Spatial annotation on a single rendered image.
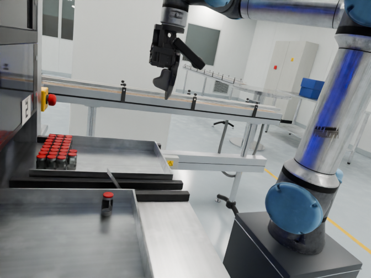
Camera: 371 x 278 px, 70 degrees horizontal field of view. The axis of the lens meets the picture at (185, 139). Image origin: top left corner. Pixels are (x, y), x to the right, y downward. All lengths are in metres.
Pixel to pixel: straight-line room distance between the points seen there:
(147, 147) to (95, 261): 0.54
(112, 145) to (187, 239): 0.49
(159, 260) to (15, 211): 0.29
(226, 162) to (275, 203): 1.46
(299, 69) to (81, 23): 5.84
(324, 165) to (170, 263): 0.35
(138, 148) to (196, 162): 1.06
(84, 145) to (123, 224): 0.43
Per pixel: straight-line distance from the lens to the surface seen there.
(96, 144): 0.93
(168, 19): 0.80
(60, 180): 0.68
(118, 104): 1.68
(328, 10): 0.74
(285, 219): 0.62
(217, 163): 2.02
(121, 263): 0.49
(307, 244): 0.80
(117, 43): 2.25
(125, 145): 0.93
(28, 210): 0.61
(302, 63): 7.30
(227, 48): 9.72
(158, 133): 2.42
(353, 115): 0.58
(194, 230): 0.58
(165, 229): 0.57
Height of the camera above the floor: 1.22
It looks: 17 degrees down
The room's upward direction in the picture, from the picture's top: 11 degrees clockwise
